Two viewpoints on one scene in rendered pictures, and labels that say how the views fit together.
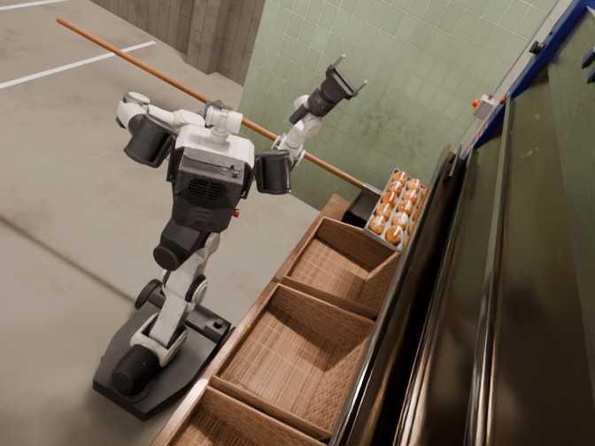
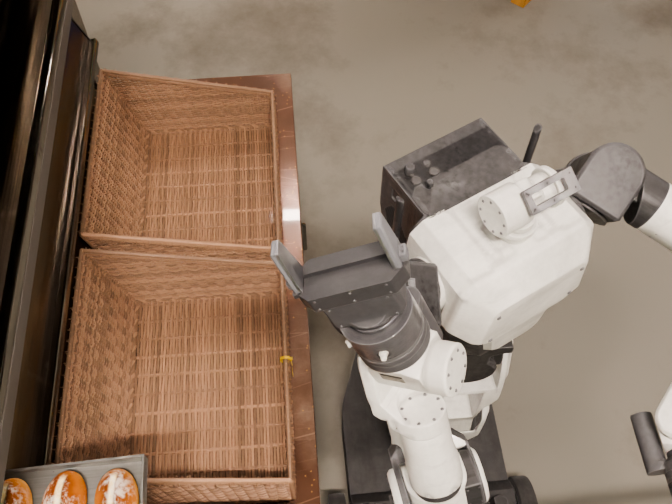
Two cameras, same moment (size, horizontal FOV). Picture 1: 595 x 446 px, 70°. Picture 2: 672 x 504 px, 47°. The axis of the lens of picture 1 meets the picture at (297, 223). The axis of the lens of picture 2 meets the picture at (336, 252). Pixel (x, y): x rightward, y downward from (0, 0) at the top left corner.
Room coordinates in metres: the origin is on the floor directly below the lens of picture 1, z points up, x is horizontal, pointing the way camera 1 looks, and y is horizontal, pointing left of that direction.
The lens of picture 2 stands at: (1.75, -0.05, 2.38)
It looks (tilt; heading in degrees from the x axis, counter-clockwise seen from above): 58 degrees down; 166
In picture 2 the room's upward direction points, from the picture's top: straight up
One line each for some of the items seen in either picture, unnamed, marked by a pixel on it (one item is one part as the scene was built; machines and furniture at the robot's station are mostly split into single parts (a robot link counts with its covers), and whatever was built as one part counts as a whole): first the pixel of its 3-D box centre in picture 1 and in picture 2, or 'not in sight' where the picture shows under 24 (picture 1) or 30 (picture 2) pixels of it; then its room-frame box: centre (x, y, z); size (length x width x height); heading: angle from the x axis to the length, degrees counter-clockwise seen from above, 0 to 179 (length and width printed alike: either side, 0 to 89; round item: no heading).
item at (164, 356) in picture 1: (160, 338); not in sight; (1.05, 0.38, 0.28); 0.21 x 0.20 x 0.13; 172
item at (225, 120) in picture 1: (224, 122); (518, 206); (1.19, 0.36, 1.47); 0.10 x 0.07 x 0.09; 108
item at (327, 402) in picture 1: (296, 356); (186, 372); (0.99, -0.22, 0.72); 0.56 x 0.49 x 0.28; 171
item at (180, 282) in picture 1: (189, 258); (453, 378); (1.17, 0.36, 0.78); 0.18 x 0.15 x 0.47; 82
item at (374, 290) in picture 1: (343, 267); not in sight; (1.58, -0.31, 0.72); 0.56 x 0.49 x 0.28; 172
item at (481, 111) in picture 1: (482, 107); not in sight; (2.46, -0.68, 1.46); 0.10 x 0.07 x 0.10; 171
